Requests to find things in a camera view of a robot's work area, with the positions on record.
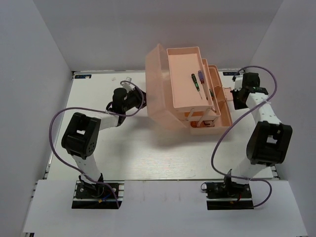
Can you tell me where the green orange stubby screwdriver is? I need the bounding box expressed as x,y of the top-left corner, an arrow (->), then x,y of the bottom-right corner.
209,89 -> 214,99

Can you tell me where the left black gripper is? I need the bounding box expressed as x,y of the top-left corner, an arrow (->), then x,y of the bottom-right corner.
123,85 -> 157,112

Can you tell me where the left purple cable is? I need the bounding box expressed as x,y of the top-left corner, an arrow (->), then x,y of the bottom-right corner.
49,81 -> 149,208

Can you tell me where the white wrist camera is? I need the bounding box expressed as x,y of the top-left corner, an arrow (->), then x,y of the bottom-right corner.
120,77 -> 133,92
233,75 -> 243,91

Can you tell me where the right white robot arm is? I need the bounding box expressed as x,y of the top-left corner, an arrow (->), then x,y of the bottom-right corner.
223,73 -> 293,197

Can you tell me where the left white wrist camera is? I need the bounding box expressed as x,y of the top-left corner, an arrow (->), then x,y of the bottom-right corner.
120,77 -> 133,92

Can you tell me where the black green precision screwdriver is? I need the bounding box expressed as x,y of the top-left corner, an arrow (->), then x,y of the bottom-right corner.
191,74 -> 202,99

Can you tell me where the blue handled screwdriver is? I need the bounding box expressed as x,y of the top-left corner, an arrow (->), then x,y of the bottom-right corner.
198,70 -> 208,100

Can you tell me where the blue table label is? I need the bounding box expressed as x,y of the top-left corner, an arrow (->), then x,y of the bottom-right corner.
223,72 -> 236,76
75,75 -> 92,79

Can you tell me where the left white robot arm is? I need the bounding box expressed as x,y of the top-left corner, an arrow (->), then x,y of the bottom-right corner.
61,87 -> 147,197

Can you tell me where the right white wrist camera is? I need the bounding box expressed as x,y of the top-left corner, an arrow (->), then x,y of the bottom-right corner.
233,75 -> 243,91

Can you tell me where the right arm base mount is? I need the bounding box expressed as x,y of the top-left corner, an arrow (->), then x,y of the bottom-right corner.
200,181 -> 254,210

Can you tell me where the right blue table label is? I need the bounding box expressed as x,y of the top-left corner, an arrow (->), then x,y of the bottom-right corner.
223,72 -> 236,76

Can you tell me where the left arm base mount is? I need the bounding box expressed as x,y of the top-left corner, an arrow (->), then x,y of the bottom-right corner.
72,181 -> 124,209

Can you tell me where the left blue table label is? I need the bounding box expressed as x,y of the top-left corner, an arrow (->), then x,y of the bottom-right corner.
75,75 -> 92,79

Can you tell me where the pink plastic toolbox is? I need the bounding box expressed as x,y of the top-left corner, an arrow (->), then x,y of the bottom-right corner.
145,44 -> 233,135

